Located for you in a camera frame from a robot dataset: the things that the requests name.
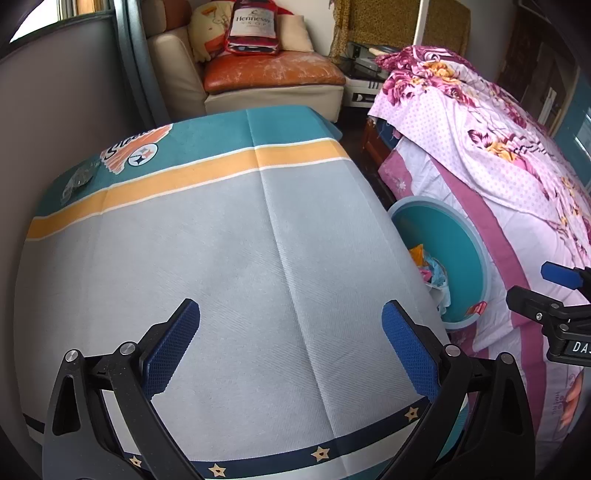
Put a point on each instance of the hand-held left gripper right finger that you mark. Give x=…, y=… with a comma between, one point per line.
x=408, y=346

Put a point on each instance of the striped teal grey tablecloth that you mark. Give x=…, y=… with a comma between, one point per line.
x=231, y=277

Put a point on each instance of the grey-blue curtain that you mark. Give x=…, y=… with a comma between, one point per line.
x=138, y=55

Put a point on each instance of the white pole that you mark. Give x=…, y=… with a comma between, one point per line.
x=422, y=23

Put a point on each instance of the wooden bed frame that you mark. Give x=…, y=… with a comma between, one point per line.
x=374, y=138

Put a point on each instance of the dark wooden cabinet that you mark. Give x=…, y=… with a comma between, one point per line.
x=531, y=55

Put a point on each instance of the pink floral bed quilt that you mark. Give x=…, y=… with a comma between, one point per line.
x=498, y=350

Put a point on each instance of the cream leather sofa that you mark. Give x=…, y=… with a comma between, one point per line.
x=175, y=69

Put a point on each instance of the teal round bin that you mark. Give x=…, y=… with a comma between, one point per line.
x=438, y=226

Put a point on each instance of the red bottle-shaped pillow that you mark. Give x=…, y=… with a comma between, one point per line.
x=251, y=23

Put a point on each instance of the yellow snack bag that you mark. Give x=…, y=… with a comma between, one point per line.
x=418, y=254

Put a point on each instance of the stacked audio equipment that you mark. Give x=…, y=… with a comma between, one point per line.
x=362, y=87

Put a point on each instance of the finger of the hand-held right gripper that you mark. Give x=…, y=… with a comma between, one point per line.
x=558, y=272
x=531, y=300

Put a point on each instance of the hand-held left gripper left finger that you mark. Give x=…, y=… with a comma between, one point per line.
x=173, y=346

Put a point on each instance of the yellow cartoon pillow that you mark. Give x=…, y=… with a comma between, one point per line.
x=207, y=27

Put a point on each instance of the yellow leopard print cloth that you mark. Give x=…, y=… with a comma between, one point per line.
x=383, y=23

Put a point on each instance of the orange seat cushion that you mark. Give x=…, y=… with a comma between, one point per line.
x=277, y=69

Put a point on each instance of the cream pillow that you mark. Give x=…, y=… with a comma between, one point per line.
x=298, y=34

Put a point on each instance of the clear plastic wrapper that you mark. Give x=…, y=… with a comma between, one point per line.
x=81, y=177

